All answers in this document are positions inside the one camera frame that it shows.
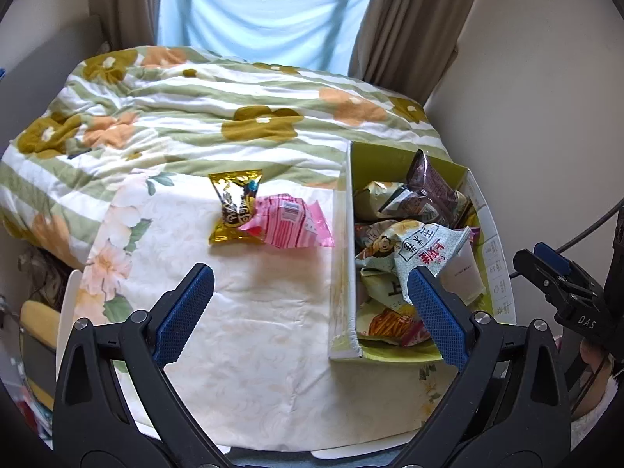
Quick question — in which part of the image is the brown curtain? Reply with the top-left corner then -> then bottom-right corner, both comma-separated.
88,0 -> 169,53
348,0 -> 489,109

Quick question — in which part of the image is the yellow cushioned chair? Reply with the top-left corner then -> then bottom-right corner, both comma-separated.
18,300 -> 63,413

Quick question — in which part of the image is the grey bed headboard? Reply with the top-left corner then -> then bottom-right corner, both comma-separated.
0,14 -> 104,147

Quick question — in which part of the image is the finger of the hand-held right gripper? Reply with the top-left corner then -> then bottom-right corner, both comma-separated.
533,242 -> 606,294
512,248 -> 587,314

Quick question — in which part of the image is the cheese stick snack bag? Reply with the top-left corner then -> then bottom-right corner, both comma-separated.
360,273 -> 432,348

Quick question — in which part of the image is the grey-green snack bag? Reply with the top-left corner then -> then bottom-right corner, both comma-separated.
394,224 -> 472,304

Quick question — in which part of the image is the floral striped blanket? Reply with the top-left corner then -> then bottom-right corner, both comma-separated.
0,45 -> 452,272

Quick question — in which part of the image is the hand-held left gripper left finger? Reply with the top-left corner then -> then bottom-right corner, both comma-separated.
53,262 -> 235,468

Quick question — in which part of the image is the light blue sheer curtain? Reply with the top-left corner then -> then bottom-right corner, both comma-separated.
155,0 -> 382,80

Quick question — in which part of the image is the gold snack packet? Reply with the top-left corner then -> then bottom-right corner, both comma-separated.
207,170 -> 264,247

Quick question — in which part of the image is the cartoon print snack packet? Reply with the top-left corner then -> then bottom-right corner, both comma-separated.
354,222 -> 406,275

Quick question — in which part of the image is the yellow-green cardboard box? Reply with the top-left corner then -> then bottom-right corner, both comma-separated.
329,140 -> 518,364

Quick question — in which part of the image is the pink snack packet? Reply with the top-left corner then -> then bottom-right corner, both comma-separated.
404,323 -> 433,348
240,194 -> 336,250

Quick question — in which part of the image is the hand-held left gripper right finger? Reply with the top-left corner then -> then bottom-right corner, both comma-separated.
390,267 -> 571,468

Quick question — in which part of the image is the grey cable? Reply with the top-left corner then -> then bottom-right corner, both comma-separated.
508,204 -> 624,276

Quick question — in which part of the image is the person's right forearm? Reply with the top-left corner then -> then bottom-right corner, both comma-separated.
569,374 -> 624,450

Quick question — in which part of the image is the cream floral tablecloth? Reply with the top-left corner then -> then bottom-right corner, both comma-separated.
79,166 -> 494,452

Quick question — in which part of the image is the green white snack packet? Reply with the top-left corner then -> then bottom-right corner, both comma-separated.
353,180 -> 408,219

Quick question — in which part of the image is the person's right hand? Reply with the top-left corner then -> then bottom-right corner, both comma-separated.
578,340 -> 616,403

